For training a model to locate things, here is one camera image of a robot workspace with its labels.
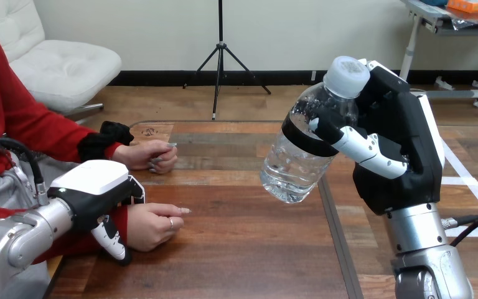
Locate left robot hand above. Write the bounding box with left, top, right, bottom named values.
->
left=47, top=159, right=146, bottom=267

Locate person's hand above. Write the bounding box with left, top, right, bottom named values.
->
left=126, top=202, right=193, bottom=254
left=111, top=139, right=179, bottom=175

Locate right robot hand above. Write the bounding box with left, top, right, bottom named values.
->
left=281, top=59, right=446, bottom=217

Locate clear water bottle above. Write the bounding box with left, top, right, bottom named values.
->
left=260, top=55, right=371, bottom=205

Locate white desk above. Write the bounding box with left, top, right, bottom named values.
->
left=398, top=0, right=478, bottom=120

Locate white cushioned chair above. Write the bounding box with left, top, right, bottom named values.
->
left=0, top=0, right=123, bottom=123

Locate black tripod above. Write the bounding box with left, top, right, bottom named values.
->
left=182, top=0, right=273, bottom=121

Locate foil sheet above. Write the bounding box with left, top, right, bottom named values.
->
left=440, top=0, right=478, bottom=31

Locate orange thing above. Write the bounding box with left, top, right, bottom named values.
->
left=446, top=0, right=478, bottom=14

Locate black cable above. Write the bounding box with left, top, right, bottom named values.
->
left=0, top=137, right=50, bottom=207
left=441, top=214, right=478, bottom=248

